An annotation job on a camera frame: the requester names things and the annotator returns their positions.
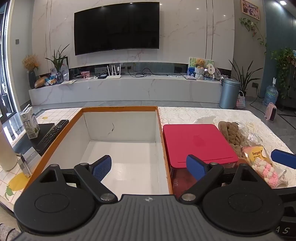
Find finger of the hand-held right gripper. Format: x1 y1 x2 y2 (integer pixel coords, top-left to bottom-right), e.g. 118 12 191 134
270 149 296 170

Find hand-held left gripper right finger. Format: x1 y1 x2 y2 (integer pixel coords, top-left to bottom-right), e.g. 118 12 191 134
178 154 263 205

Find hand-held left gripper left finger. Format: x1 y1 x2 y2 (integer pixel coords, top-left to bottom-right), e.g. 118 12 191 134
38 154 118 204

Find yellow label plastic packet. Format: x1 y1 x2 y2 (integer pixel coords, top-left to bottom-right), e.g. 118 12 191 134
241 145 287 189

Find orange cardboard box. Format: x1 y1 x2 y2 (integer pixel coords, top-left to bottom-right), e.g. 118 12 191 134
23 106 174 197

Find clear plastic bag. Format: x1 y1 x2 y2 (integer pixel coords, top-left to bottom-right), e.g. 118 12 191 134
193 115 264 147

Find red lidded box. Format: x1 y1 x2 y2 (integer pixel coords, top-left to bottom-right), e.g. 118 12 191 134
162 124 239 197

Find white lace tablecloth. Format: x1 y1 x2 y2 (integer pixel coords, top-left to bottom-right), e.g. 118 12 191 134
158 106 296 160

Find pink heater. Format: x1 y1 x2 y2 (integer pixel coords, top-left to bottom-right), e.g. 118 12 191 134
264 102 278 121

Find black remote control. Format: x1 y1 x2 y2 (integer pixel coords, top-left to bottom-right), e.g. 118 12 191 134
37 120 69 151

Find blue water jug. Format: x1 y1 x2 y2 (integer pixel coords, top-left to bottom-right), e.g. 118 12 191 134
263 84 279 106

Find woven basket bag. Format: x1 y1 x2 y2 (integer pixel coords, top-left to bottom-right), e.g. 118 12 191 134
236 90 246 109

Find grey card stand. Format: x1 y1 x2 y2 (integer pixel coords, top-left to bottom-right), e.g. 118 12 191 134
17 152 42 178

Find black flat box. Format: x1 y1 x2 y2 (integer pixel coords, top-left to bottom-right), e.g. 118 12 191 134
14 123 56 156

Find blue grey trash can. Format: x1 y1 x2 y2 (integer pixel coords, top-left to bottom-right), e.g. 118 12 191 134
219 78 241 109

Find marble television console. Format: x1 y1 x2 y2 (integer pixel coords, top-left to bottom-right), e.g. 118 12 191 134
29 75 224 106

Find white milk carton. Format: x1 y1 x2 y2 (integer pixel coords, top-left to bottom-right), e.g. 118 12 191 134
19 104 40 140

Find tall potted plant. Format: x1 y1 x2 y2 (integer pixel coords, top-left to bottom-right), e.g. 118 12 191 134
229 59 257 97

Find white grid lemon tablecloth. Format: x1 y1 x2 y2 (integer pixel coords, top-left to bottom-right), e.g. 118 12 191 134
0 108 84 210

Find white router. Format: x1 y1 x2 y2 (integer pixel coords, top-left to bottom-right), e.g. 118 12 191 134
106 65 122 80

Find large bushy green plant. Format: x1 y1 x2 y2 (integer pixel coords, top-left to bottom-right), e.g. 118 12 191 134
270 47 296 93

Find white bottle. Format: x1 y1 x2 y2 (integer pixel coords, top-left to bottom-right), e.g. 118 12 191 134
0 121 19 171

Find white round fan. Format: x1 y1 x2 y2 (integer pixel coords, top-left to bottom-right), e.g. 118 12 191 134
205 60 215 75

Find brown bread shaped ornament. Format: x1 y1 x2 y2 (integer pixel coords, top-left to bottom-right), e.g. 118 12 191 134
34 76 49 89

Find dark vase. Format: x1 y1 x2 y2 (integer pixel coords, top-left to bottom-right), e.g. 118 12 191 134
28 70 37 89

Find grey cloth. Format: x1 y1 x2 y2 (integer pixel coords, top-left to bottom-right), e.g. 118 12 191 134
0 223 22 241

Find green leafy plant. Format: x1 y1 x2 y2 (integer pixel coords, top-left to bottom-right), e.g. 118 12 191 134
45 44 70 84

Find dried yellow flowers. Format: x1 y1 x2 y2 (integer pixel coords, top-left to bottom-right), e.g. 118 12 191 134
22 54 40 72

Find hanging vine plant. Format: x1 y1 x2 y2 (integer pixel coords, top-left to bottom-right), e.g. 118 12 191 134
239 17 268 55

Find black floor cable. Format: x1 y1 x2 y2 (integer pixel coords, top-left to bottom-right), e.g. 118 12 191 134
249 88 267 117

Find black cables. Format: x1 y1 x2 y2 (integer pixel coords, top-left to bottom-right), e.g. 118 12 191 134
128 68 170 77

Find black window frame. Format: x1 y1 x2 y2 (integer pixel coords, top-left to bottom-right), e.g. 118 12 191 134
0 0 22 117

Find black wall television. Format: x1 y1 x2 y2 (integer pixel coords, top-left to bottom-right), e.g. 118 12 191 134
74 2 160 56

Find wooden framed wall picture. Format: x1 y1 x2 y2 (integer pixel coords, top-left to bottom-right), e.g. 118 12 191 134
241 0 261 20

